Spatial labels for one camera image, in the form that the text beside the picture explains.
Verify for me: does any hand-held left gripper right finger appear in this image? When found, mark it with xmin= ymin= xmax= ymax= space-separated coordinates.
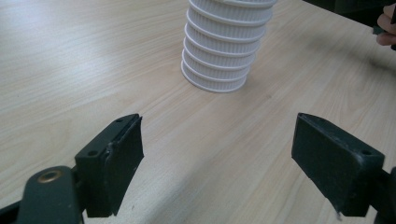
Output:
xmin=290 ymin=112 xmax=386 ymax=218

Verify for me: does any stack of paper cups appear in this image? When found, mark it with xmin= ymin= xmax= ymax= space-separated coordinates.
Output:
xmin=180 ymin=0 xmax=278 ymax=94

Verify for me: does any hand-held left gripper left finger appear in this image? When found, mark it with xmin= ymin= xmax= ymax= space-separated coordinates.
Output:
xmin=74 ymin=113 xmax=145 ymax=218

